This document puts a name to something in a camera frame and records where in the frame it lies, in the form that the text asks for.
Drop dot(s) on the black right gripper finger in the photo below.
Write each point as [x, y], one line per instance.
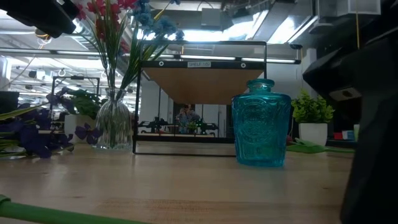
[376, 171]

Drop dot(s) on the green leafy flower stem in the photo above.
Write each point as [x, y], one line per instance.
[306, 147]

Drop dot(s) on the purple artificial flower bunch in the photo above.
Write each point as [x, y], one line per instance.
[34, 140]

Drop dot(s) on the blue artificial flower bunch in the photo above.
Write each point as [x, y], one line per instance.
[163, 28]

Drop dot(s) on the thick green flower stem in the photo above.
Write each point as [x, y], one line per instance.
[31, 213]

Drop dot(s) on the black background robot arm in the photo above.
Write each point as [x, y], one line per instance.
[206, 127]
[154, 124]

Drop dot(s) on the black metal wood shelf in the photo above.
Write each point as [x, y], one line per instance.
[202, 84]

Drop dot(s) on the blue cup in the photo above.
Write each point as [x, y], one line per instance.
[350, 135]

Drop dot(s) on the white cup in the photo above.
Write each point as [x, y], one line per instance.
[344, 135]

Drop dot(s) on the red cup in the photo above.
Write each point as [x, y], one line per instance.
[338, 136]

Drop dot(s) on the small green plant white pot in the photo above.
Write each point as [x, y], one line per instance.
[312, 109]

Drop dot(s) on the dark computer monitor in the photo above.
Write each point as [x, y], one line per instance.
[7, 101]

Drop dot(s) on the large leafy plant white pot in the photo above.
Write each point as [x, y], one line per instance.
[71, 119]

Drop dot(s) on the blue embossed glass vase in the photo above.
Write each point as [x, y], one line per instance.
[261, 124]

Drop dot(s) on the clear ribbed glass vase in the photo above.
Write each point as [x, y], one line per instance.
[115, 124]

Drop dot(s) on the long hanging linear light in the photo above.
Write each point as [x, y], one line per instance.
[208, 57]

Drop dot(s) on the person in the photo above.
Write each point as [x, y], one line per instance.
[187, 116]

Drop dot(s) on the small background green plant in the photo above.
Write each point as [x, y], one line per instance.
[192, 127]

